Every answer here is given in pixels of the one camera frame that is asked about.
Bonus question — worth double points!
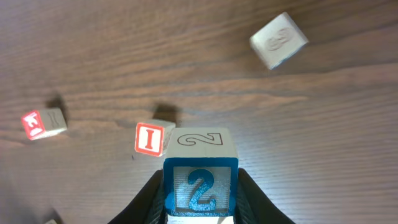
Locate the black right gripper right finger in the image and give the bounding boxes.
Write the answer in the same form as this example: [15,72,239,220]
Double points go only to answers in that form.
[234,168,295,224]

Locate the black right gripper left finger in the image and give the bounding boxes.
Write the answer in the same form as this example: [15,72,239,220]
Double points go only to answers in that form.
[108,170,163,224]

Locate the blue number 2 block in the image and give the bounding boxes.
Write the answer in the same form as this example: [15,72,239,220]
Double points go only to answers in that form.
[163,128,239,217]

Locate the red letter I block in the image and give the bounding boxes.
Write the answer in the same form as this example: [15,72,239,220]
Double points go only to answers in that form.
[134,119,176,157]

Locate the yellow pineapple block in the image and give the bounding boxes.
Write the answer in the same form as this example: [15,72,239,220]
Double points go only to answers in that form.
[44,219,58,224]

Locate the red letter G block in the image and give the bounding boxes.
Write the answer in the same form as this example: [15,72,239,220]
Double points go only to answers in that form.
[21,108,67,141]

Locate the white blue tilted block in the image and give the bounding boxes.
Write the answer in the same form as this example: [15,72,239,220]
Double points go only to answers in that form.
[249,12,308,70]

